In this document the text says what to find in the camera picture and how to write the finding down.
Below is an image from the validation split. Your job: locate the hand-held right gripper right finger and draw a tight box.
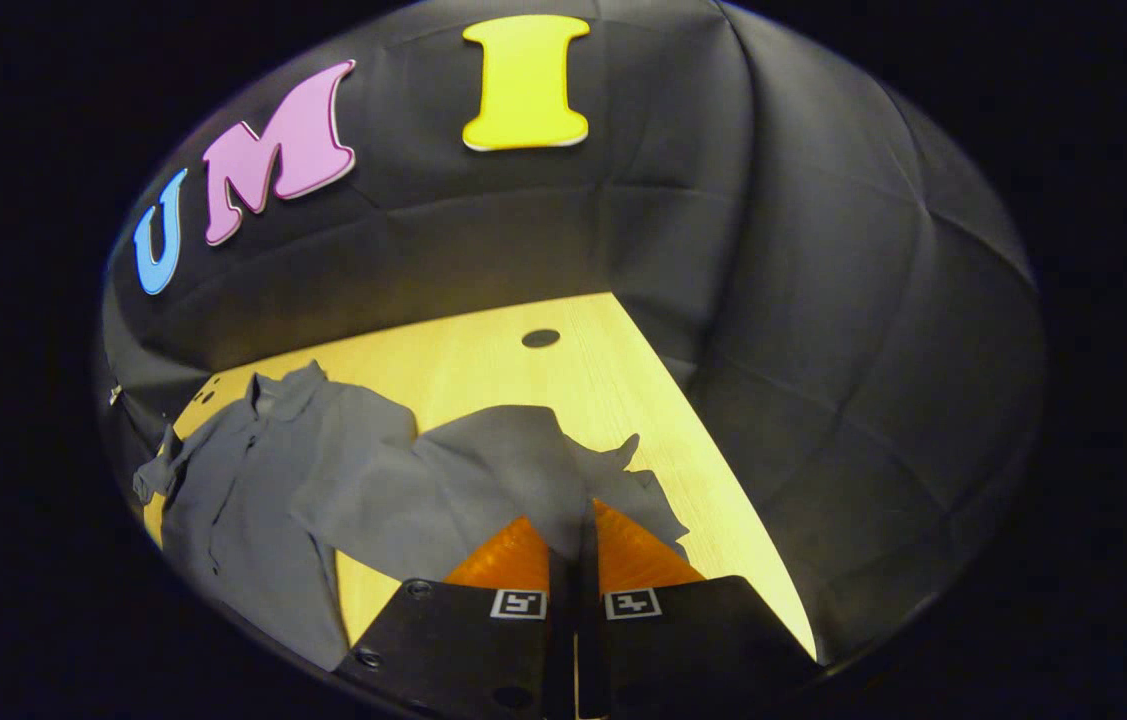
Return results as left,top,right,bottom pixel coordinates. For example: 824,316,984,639
578,498,819,720

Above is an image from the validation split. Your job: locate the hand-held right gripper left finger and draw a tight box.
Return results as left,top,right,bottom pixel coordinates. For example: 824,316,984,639
333,515,579,720

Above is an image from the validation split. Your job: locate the grey collared shirt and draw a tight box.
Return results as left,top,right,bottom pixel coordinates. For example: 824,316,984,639
131,360,692,673

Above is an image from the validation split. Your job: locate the black backdrop cloth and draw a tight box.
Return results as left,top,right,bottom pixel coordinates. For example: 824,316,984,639
98,0,1049,666

